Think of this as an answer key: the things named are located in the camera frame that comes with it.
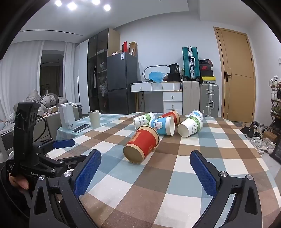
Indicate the white curtain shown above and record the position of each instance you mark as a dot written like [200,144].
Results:
[19,76]

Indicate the dark glass wardrobe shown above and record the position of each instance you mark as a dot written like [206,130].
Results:
[98,72]

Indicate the teal suitcase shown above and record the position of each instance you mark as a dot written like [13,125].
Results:
[190,63]

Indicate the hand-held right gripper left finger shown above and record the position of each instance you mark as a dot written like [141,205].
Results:
[87,173]

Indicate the white green leaf paper cup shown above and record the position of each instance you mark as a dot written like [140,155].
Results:
[190,127]
[142,120]

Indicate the red box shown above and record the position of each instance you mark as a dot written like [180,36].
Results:
[125,47]

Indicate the beige tumbler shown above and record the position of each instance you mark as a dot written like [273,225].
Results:
[94,119]

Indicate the white smartphone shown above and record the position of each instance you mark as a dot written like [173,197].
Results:
[80,128]

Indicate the beige chair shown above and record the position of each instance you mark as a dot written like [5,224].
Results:
[51,126]

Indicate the checkered tablecloth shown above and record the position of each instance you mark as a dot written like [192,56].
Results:
[153,190]

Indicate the blue plastic bag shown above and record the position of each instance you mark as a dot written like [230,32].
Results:
[157,76]

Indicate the beige suitcase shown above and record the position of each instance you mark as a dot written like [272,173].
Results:
[191,98]

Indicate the white desk with drawers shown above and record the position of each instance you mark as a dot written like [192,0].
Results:
[166,94]

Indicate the black bag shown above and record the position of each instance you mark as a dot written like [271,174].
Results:
[174,69]

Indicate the ceiling spotlight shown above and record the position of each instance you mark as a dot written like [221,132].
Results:
[72,6]
[58,2]
[96,1]
[107,7]

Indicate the pile of shoes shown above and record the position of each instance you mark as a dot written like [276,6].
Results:
[258,137]

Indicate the wooden door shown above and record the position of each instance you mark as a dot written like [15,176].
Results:
[237,72]

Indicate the grey jacket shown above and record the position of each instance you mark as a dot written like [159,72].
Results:
[49,98]

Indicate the white countertop appliance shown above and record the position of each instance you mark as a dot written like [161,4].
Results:
[67,116]

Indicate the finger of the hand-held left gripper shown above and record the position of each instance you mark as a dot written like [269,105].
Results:
[63,143]
[70,161]

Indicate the stack of shoe boxes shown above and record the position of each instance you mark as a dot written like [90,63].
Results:
[207,70]

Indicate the blue rabbit paper cup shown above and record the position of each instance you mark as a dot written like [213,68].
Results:
[163,125]

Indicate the oval metal frame mirror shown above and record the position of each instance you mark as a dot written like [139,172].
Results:
[147,69]

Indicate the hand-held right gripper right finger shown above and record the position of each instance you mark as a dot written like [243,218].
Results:
[203,173]

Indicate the small red paper cup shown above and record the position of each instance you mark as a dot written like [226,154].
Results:
[172,115]

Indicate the white blue paper cup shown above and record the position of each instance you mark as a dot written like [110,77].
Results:
[197,114]

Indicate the cardboard box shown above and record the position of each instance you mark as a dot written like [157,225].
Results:
[133,48]

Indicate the shoe rack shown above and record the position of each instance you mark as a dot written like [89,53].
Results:
[276,103]

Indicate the large red paper cup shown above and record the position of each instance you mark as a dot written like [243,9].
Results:
[142,143]

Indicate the person's left hand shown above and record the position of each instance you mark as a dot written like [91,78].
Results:
[20,182]

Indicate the silver suitcase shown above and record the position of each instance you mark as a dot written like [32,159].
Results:
[209,99]

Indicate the dark grey refrigerator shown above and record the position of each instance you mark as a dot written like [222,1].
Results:
[120,83]

